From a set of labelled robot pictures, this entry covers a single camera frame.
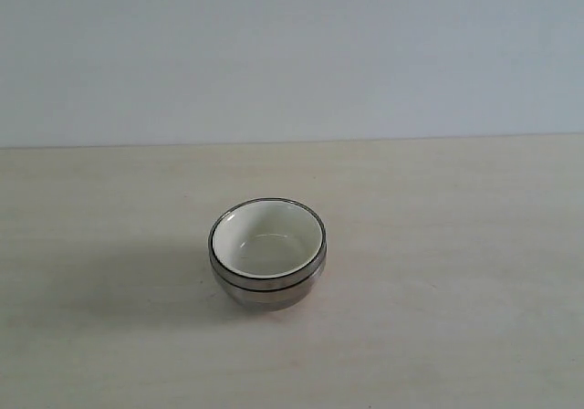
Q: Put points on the ribbed small steel bowl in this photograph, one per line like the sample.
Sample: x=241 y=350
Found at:
x=274 y=279

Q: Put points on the large smooth steel bowl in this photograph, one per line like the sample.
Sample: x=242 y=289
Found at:
x=270 y=300

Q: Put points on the white ceramic bowl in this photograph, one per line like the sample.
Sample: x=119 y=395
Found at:
x=269 y=240

